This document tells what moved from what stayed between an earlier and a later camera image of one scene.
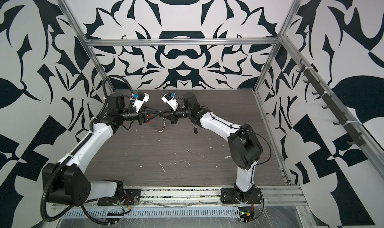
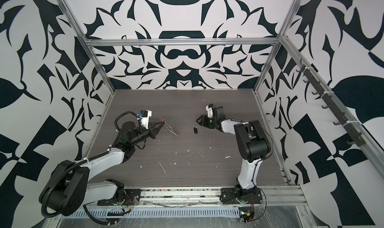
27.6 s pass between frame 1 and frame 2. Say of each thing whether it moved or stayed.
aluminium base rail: stayed
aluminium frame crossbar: stayed
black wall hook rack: stayed
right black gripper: moved
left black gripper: moved
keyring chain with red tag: moved
